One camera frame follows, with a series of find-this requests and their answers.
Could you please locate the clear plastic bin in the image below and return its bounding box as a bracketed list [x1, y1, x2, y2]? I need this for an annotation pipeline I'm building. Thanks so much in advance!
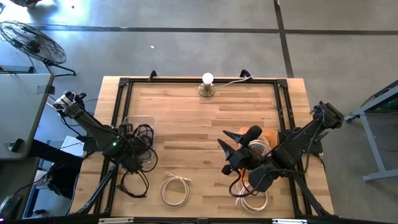
[121, 114, 157, 164]

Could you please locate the black aluminium frame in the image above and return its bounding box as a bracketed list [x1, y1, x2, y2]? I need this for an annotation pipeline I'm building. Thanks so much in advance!
[71, 76, 335, 218]

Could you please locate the brass lamp with white bulb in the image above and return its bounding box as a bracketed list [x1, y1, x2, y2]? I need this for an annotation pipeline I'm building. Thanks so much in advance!
[198, 72, 216, 98]

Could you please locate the thick white cable coil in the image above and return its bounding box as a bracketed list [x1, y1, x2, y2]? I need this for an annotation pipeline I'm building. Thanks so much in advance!
[159, 170, 193, 208]
[234, 182, 271, 215]

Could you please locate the black wire floor fan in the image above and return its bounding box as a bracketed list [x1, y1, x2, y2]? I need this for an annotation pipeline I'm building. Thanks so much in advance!
[0, 20, 77, 77]

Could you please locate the small black device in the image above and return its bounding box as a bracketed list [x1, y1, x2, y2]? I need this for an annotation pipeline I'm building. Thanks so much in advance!
[7, 138, 25, 153]

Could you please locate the black left wrist camera cable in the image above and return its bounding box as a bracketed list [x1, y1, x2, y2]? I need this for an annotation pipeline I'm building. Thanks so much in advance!
[136, 136, 159, 174]

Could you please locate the silver metal bracket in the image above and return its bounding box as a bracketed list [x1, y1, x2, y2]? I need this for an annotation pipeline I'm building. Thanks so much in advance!
[272, 218, 308, 224]
[98, 217, 135, 224]

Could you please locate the black braided cable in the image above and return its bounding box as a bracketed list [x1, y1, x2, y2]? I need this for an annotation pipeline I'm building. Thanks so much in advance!
[133, 123, 155, 147]

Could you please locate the grey-blue desk frame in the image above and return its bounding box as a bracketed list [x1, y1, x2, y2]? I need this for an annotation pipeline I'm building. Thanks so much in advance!
[344, 80, 398, 183]

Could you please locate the thin black cable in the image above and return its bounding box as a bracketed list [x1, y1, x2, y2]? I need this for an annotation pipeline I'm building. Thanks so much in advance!
[116, 169, 150, 199]

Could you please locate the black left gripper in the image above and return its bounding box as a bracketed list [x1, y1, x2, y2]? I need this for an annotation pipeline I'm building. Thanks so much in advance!
[120, 123, 149, 172]

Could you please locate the grey table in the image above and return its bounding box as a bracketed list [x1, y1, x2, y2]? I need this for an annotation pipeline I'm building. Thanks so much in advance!
[0, 73, 55, 161]

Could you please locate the thin white cable coil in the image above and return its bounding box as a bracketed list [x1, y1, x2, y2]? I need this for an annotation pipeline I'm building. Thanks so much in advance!
[248, 135, 273, 156]

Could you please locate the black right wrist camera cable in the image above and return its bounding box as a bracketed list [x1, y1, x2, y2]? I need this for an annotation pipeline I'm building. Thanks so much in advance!
[228, 169, 280, 198]

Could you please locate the white paper sheet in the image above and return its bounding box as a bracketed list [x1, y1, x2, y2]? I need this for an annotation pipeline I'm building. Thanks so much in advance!
[60, 136, 85, 158]

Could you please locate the white lamp cord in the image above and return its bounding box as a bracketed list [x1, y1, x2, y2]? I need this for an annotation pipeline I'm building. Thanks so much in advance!
[214, 75, 255, 90]

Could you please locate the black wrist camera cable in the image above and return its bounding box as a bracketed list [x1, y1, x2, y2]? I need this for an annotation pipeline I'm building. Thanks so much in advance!
[228, 169, 280, 198]
[136, 136, 159, 174]

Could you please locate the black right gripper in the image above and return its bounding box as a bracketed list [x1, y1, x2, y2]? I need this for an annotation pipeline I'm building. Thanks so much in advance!
[217, 124, 265, 175]

